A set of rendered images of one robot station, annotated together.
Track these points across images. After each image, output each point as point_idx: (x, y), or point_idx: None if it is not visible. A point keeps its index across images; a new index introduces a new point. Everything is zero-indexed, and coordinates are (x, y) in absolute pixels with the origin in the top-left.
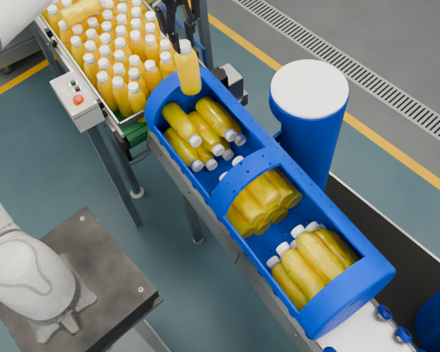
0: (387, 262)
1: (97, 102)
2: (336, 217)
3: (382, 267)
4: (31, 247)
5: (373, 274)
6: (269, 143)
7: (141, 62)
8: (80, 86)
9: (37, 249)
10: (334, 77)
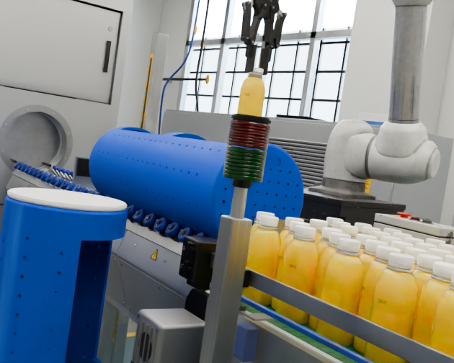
0: (102, 137)
1: (375, 214)
2: (130, 132)
3: (111, 130)
4: (344, 122)
5: (121, 127)
6: (167, 139)
7: None
8: (412, 220)
9: (340, 123)
10: (24, 191)
